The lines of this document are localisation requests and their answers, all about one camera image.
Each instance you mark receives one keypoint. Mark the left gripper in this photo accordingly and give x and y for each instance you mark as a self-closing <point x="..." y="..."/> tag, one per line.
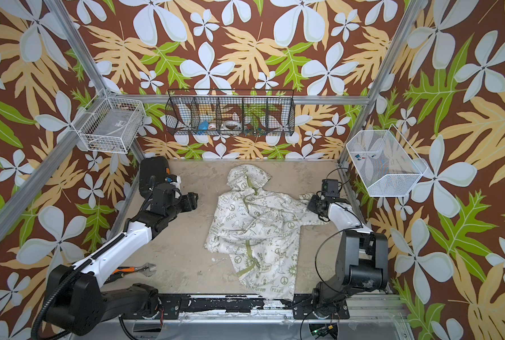
<point x="191" y="202"/>

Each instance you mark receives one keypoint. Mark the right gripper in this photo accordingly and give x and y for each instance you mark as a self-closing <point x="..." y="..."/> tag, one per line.
<point x="311" y="204"/>

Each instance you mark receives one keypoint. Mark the white green printed jacket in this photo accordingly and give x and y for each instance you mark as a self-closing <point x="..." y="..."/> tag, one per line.
<point x="260" y="231"/>

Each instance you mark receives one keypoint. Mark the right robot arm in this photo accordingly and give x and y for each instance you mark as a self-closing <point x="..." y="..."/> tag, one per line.
<point x="362" y="258"/>

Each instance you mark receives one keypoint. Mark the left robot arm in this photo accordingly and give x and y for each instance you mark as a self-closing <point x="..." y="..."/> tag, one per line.
<point x="74" y="300"/>

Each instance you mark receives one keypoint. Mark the black plastic case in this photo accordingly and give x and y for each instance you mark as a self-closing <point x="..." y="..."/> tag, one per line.
<point x="153" y="171"/>

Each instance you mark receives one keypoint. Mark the blue object in basket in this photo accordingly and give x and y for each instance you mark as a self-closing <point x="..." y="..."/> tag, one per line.
<point x="203" y="126"/>

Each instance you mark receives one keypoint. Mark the white mesh basket right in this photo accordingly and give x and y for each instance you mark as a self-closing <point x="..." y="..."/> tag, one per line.
<point x="386" y="162"/>

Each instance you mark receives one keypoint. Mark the white tape roll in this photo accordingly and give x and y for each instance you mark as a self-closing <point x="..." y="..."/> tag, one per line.
<point x="231" y="125"/>

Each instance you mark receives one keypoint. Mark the orange adjustable wrench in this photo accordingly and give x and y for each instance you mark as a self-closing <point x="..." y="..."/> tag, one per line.
<point x="148" y="269"/>

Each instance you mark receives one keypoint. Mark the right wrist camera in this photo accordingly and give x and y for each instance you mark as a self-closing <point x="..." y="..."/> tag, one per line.
<point x="331" y="188"/>

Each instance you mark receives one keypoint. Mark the black wire basket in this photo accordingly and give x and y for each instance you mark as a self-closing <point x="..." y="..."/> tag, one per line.
<point x="261" y="112"/>

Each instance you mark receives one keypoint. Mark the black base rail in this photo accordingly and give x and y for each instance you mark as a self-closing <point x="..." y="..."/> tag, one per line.
<point x="300" y="307"/>

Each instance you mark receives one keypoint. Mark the white wire basket left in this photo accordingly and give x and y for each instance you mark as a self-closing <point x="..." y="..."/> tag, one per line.
<point x="111" y="124"/>

